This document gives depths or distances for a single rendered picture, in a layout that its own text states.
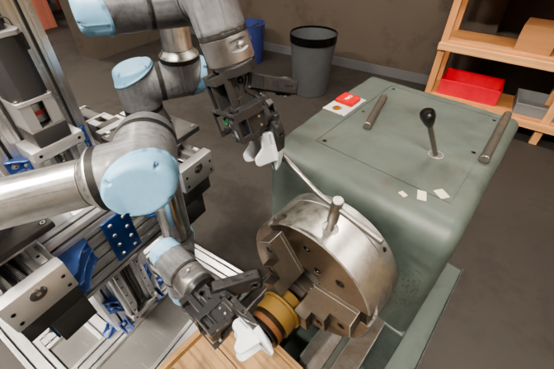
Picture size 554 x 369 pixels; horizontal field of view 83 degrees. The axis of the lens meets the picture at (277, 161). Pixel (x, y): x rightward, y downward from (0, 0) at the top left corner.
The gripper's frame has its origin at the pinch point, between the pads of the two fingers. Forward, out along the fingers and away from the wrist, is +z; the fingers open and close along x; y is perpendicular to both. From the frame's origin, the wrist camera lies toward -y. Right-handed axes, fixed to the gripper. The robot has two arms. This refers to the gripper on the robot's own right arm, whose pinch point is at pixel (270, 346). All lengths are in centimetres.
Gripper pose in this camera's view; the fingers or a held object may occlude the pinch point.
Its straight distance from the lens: 69.1
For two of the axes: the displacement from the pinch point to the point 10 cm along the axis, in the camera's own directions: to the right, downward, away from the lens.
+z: 7.4, 4.2, -5.3
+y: -6.8, 4.6, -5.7
